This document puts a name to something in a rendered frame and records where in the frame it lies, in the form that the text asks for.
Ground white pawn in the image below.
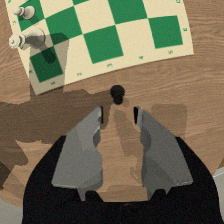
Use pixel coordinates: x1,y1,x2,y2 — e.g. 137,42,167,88
13,6,35,20

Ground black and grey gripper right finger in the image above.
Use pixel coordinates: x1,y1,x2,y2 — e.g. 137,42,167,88
134,106,224,224

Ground black pawn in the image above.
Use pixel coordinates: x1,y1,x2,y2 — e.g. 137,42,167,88
110,85,125,105

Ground green and cream chessboard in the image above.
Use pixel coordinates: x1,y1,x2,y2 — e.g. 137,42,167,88
5,0,194,95

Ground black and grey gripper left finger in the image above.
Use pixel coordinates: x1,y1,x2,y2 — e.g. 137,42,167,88
21,105,103,224

